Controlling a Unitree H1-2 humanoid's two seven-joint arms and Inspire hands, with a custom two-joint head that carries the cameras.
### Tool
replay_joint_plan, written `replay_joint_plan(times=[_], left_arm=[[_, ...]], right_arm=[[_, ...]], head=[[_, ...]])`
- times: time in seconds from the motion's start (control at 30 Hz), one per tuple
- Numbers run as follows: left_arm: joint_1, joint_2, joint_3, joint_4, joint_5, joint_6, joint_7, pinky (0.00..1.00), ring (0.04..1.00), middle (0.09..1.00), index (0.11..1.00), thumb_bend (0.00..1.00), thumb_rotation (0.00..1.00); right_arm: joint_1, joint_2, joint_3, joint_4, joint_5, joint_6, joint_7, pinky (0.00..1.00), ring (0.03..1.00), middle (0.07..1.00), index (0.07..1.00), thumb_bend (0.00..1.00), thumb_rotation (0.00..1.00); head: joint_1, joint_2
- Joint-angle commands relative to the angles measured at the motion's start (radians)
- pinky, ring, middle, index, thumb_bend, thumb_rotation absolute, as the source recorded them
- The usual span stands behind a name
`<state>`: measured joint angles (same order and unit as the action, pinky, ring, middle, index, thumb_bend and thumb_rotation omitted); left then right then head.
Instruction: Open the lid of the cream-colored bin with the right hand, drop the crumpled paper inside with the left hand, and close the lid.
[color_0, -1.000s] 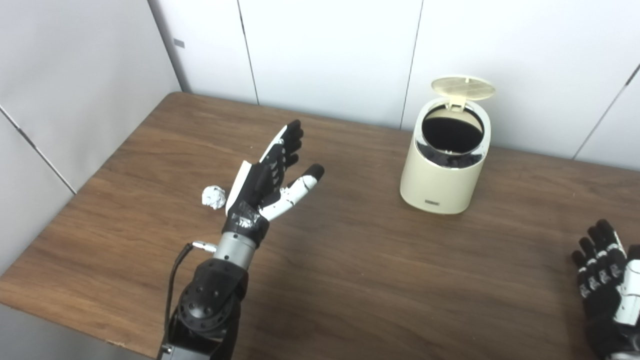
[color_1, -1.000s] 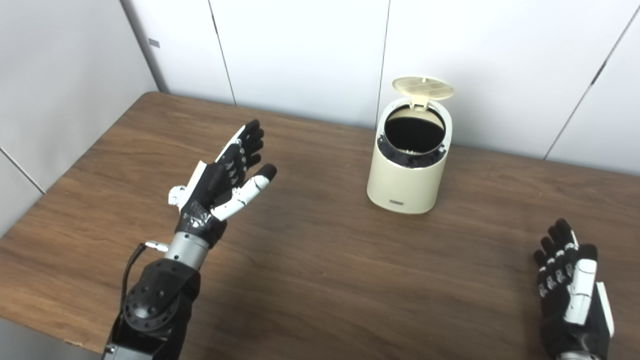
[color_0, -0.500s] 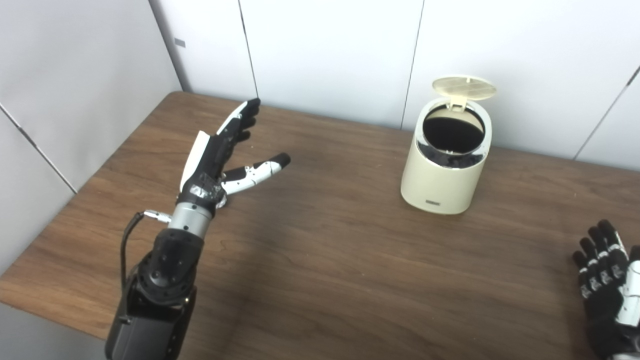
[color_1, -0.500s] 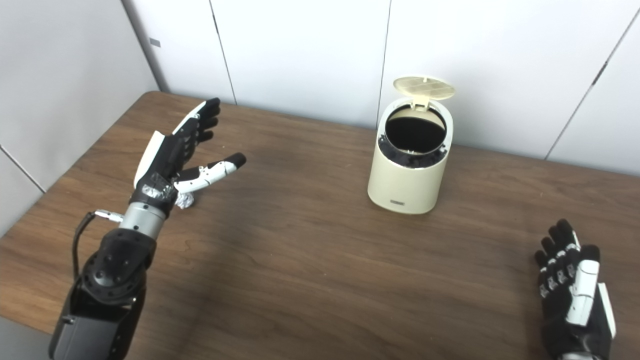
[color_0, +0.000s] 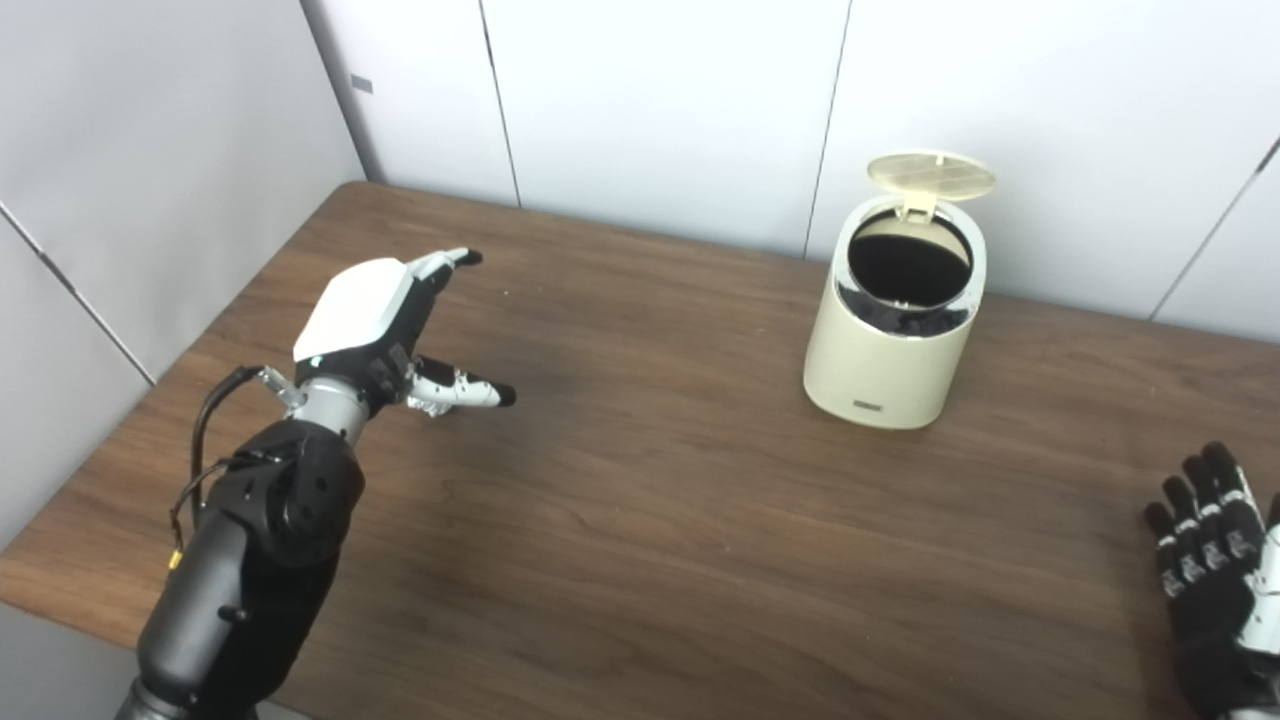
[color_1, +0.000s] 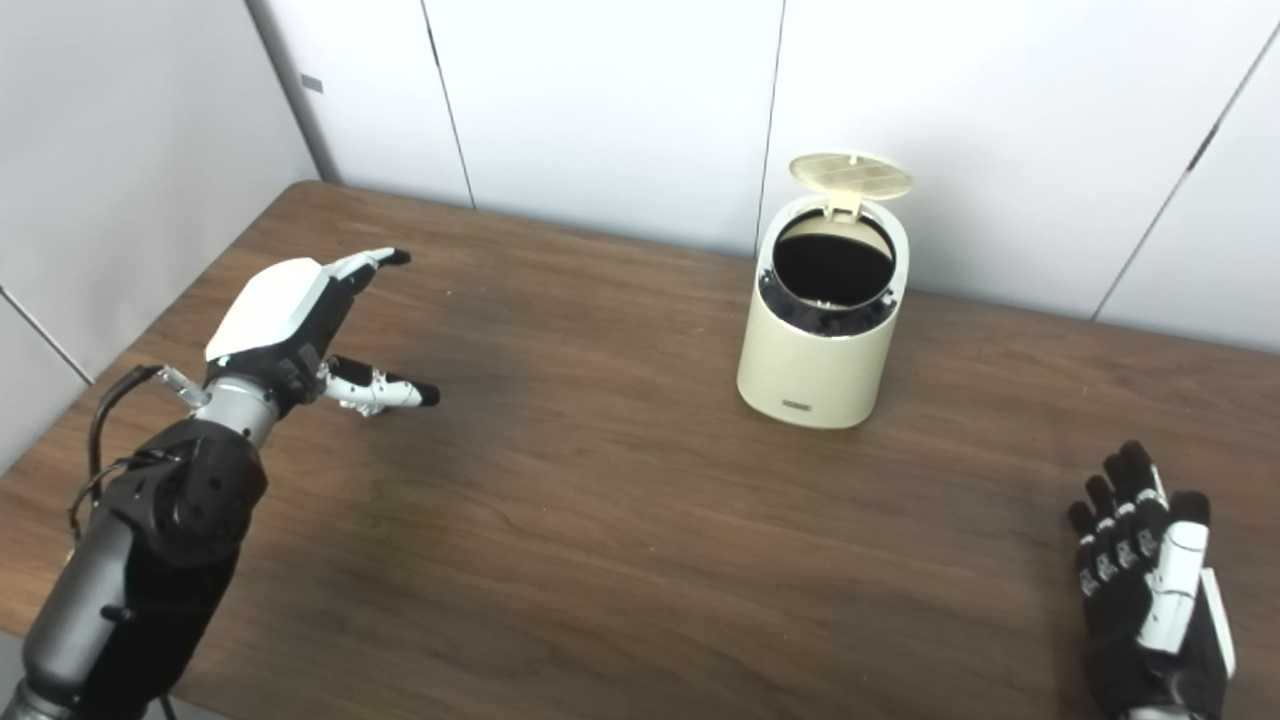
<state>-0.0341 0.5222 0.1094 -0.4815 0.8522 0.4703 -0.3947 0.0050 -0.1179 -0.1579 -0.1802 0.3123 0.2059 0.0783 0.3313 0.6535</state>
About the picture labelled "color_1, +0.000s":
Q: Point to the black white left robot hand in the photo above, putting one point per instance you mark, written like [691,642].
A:
[275,310]

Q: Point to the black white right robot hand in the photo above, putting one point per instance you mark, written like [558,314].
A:
[1150,600]

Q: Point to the cream lidded trash bin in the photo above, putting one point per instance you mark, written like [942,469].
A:
[810,375]

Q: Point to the round cream bin lid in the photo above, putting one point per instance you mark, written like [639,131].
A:
[850,175]

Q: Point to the black bin liner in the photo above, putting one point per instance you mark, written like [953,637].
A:
[830,265]

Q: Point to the grey wall post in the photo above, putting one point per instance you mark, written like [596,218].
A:
[295,90]

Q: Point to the small grey wall tag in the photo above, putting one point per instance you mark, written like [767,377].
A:
[312,84]

